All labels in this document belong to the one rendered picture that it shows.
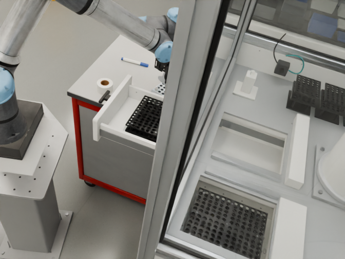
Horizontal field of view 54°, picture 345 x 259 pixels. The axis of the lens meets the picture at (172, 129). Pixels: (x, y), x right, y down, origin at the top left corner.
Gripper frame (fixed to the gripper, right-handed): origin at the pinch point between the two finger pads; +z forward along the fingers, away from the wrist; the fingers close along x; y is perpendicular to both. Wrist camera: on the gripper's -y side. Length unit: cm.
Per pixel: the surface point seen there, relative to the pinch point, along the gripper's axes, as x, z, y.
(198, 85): 74, -71, -44
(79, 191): 29, 82, 32
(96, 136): 44.7, -3.2, 1.4
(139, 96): 18.3, -4.2, 2.8
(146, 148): 38.2, -4.7, -16.2
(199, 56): 74, -75, -44
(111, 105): 34.0, -9.4, 3.8
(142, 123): 32.5, -8.4, -9.7
